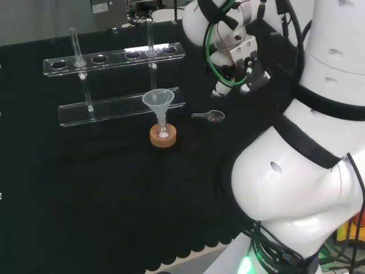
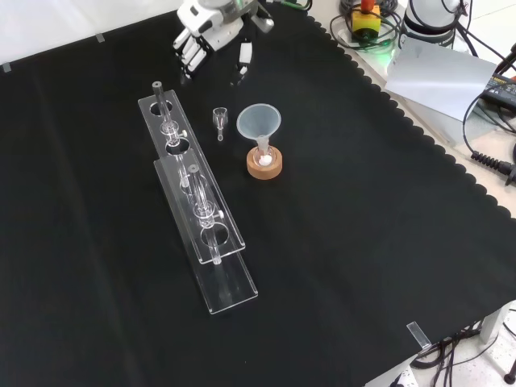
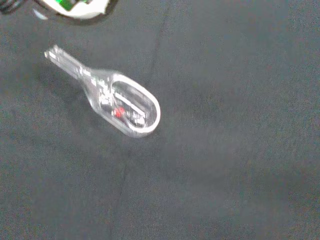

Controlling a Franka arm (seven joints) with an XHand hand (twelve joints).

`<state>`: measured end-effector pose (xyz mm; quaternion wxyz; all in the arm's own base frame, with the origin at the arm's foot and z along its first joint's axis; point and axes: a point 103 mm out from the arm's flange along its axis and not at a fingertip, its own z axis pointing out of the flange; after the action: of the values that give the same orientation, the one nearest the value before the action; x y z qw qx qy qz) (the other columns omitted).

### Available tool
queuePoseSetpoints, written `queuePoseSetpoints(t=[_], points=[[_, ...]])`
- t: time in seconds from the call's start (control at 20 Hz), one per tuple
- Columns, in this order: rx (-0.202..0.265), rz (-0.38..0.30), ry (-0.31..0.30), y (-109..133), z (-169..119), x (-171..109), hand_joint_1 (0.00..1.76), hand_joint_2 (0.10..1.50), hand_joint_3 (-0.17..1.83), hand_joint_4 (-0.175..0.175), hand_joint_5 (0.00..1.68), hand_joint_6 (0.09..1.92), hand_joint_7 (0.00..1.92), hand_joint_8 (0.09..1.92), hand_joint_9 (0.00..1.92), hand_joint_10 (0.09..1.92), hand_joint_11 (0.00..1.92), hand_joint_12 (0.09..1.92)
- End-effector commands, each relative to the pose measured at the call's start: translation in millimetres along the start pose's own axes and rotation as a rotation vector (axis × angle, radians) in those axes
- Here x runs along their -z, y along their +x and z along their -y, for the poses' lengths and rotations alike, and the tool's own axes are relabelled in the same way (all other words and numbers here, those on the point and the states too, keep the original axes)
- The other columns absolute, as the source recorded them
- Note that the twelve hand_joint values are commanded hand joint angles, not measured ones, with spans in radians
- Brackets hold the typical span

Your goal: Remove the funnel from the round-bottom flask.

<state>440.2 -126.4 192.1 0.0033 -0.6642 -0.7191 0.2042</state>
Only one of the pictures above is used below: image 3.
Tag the black cloth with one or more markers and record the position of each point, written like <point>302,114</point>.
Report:
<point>225,150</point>

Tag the clear weighing funnel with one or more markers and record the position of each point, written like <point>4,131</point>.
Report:
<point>130,105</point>

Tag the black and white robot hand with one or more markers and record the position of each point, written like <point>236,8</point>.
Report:
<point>82,11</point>

